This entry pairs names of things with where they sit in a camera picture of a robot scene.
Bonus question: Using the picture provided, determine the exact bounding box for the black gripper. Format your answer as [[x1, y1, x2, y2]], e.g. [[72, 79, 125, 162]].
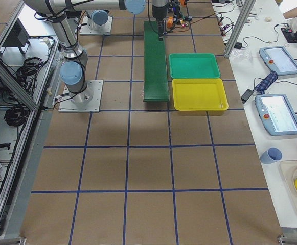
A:
[[152, 0, 169, 40]]

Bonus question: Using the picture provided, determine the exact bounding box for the plain orange cylinder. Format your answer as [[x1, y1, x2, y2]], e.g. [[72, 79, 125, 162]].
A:
[[167, 17, 174, 28]]

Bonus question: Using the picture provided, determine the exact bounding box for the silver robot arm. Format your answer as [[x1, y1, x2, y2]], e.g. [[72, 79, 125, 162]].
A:
[[87, 1, 169, 27], [24, 1, 168, 96]]

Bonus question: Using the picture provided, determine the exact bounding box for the green plastic tray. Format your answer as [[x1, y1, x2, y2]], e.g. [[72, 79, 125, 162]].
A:
[[169, 53, 220, 79]]

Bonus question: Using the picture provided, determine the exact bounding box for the green conveyor belt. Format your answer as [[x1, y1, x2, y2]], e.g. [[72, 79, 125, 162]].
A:
[[144, 21, 169, 102]]

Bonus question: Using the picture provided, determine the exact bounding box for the yellow plastic tray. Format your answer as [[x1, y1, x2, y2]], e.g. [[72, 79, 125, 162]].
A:
[[172, 78, 229, 111]]

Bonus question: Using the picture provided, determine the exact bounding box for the black power adapter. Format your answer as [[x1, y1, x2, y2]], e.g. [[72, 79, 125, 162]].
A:
[[241, 89, 254, 104]]

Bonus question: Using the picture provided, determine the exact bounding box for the far teach pendant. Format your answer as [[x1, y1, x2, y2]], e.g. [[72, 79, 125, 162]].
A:
[[259, 46, 297, 76]]

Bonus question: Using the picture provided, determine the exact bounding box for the teach pendant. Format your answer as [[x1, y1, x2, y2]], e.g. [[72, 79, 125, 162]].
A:
[[259, 46, 297, 76], [255, 94, 297, 136]]

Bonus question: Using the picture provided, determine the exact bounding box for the folded plaid umbrella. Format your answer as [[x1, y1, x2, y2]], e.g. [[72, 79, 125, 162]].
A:
[[254, 71, 278, 94]]

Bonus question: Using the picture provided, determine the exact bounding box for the near teach pendant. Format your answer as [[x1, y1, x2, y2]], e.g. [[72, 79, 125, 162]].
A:
[[255, 94, 297, 136]]

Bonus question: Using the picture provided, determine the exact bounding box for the blue plastic cup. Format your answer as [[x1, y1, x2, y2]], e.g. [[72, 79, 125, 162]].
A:
[[260, 147, 283, 164]]

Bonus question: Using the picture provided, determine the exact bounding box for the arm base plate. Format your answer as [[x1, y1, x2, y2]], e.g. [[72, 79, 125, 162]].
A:
[[79, 16, 113, 36], [58, 80, 103, 113]]

